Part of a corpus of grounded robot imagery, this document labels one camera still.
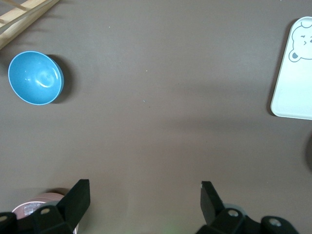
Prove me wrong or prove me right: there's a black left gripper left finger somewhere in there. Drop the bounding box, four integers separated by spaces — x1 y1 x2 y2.
33 179 91 234

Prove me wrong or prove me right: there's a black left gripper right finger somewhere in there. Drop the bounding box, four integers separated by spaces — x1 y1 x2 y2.
196 180 263 234

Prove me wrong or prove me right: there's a pink bowl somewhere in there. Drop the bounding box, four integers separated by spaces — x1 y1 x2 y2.
11 192 81 234

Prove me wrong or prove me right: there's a clear ice cube pile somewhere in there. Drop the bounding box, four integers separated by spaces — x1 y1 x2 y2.
23 204 39 216

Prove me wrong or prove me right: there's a blue bowl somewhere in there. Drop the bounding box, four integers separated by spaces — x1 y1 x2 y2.
7 50 65 106

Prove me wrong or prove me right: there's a cream tray with bear print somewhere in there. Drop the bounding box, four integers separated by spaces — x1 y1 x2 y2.
270 16 312 120

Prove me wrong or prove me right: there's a wooden rack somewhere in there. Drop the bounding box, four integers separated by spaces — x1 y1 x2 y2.
0 0 60 51

